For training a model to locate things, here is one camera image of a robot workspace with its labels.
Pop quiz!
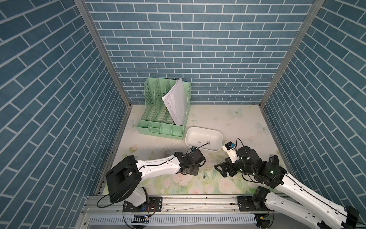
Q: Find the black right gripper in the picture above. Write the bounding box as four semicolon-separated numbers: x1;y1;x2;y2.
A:
213;156;254;176

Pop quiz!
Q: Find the white plastic storage box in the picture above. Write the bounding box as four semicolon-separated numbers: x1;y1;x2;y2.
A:
185;127;223;152

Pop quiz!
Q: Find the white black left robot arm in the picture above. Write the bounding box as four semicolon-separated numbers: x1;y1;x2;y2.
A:
106;150;206;208

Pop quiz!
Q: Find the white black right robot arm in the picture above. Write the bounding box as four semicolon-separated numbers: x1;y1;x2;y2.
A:
215;142;361;229

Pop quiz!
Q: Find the floral table mat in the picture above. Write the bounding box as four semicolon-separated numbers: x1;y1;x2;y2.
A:
102;104;287;196

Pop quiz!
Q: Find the green plastic file organizer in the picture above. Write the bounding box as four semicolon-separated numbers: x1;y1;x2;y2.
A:
137;78;192;140

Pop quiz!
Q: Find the white paper stack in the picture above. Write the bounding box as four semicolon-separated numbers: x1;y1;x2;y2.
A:
162;79;187;126

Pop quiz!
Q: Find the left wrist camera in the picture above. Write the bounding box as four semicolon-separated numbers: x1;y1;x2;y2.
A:
186;147;206;167

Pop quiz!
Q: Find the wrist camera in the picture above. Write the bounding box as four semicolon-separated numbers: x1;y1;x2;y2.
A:
186;147;206;167
222;142;239;163

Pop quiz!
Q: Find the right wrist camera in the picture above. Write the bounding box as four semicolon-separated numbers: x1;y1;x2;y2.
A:
222;142;239;163

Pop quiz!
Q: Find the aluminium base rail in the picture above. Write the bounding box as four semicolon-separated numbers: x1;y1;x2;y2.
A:
76;195;322;229

